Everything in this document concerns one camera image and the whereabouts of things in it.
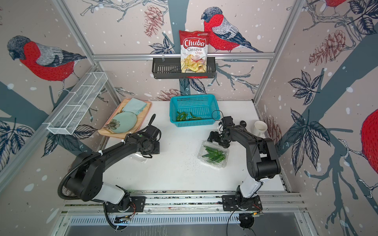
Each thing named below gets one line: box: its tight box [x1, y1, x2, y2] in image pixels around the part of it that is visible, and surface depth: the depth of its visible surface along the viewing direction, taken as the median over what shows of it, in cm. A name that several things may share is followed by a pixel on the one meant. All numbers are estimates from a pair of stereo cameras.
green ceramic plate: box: [109, 111, 137, 134], surface depth 111 cm
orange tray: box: [97, 97, 153, 139], surface depth 113 cm
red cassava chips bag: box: [179, 29, 210, 74], surface depth 87 cm
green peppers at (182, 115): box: [176, 111, 202, 122], surface depth 112 cm
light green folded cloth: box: [122, 97, 148, 116], surface depth 120 cm
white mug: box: [252, 120, 268, 138], surface depth 97 cm
